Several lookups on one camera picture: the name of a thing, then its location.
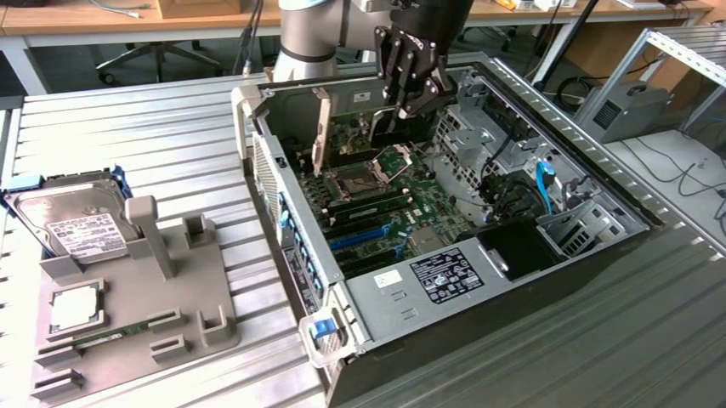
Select grey power supply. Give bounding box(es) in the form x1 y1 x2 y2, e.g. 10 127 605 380
339 237 515 343

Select grey controller box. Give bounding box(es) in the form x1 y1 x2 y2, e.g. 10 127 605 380
590 83 676 145

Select office chair base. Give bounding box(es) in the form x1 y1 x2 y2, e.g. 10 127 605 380
95 40 223 84

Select green graphics card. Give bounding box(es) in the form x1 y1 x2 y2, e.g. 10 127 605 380
310 86 445 178

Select black RAM stick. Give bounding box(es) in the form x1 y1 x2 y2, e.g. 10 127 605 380
327 198 414 225

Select silver CPU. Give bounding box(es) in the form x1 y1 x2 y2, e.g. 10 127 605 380
50 287 103 333

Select CPU socket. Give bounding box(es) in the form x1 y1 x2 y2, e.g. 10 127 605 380
334 166 390 201

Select metal disk bay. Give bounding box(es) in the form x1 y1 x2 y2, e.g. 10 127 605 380
535 198 629 261

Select blue expansion slot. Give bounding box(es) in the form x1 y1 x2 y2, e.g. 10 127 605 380
329 224 394 252

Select hard disk with blue carrier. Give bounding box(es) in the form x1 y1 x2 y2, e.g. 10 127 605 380
0 166 144 265

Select open grey PC case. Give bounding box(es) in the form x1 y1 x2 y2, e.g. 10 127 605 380
231 50 674 408

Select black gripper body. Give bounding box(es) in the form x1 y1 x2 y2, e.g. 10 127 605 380
373 0 475 82

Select black stand pole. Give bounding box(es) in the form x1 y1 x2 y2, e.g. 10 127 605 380
541 0 602 88

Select green RAM stick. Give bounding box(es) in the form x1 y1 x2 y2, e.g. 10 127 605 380
72 320 155 349

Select green motherboard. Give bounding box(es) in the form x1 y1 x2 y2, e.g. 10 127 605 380
294 144 485 278

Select metal socket cover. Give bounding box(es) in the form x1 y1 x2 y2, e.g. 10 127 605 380
369 143 421 180

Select wooden desk with white frame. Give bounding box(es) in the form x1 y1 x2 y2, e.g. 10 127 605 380
463 0 717 82
0 0 285 97

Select blue SATA wire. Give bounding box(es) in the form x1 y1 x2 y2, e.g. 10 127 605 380
533 159 557 218

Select aluminium profile frame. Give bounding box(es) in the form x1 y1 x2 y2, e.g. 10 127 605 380
571 24 726 133

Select cardboard box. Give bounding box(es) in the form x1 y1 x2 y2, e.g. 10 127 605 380
156 0 252 20

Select grey parts rack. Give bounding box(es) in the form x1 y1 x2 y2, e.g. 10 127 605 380
28 194 244 404

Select grey cable on desk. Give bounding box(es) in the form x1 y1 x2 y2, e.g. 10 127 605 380
88 0 154 19

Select black hanging cables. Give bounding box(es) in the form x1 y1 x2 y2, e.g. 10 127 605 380
238 0 267 78

